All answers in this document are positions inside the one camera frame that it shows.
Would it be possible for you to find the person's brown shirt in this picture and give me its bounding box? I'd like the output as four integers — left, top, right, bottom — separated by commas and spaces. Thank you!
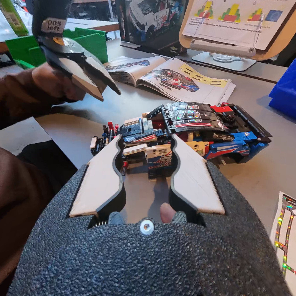
0, 148, 78, 296

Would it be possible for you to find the person's left hand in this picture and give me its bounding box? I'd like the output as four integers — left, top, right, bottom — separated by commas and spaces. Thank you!
32, 62, 87, 102

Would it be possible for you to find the open white instruction booklet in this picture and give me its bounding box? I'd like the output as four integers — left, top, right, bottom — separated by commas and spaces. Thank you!
104, 55, 236, 105

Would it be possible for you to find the green cardboard box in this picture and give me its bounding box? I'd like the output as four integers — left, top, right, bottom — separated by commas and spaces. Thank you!
0, 0, 29, 37

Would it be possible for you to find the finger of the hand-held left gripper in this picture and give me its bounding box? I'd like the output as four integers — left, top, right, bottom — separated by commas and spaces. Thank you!
84, 56, 122, 96
58, 58, 105, 102

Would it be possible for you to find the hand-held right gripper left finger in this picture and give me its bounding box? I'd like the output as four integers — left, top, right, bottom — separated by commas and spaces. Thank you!
69, 134, 126, 218

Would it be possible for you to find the toy brick race car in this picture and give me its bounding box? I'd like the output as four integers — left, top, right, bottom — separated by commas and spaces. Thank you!
91, 102, 273, 180

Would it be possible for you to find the green plastic bin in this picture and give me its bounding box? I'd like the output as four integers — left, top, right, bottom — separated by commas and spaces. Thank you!
5, 27, 109, 70

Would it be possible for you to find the blue plastic bin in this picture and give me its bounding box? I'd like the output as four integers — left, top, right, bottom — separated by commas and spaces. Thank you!
268, 59, 296, 117

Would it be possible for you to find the person's right hand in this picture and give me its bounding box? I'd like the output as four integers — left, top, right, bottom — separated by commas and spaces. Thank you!
160, 203, 177, 223

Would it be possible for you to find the person's left forearm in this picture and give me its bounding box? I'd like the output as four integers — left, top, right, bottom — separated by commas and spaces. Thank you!
0, 69, 70, 130

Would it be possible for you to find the printed instruction sheet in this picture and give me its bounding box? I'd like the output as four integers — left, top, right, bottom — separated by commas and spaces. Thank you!
182, 0, 296, 50

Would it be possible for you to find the wooden document board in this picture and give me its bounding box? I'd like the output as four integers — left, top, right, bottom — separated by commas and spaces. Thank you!
179, 0, 296, 61

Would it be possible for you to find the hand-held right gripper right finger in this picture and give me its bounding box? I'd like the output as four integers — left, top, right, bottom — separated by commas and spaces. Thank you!
169, 134, 226, 215

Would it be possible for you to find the holographic sticker sheet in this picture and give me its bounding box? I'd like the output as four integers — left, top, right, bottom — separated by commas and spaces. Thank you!
270, 191, 296, 284

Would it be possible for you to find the toy car packaging box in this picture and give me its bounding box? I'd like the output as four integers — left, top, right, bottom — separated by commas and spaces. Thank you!
116, 0, 192, 57

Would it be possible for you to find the grey desk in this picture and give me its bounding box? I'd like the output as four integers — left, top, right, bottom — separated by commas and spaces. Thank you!
0, 38, 296, 234

